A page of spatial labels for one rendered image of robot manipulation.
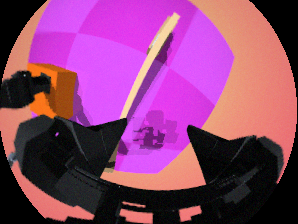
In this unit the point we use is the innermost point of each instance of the long tan wooden rail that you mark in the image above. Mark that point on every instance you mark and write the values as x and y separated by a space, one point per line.
149 60

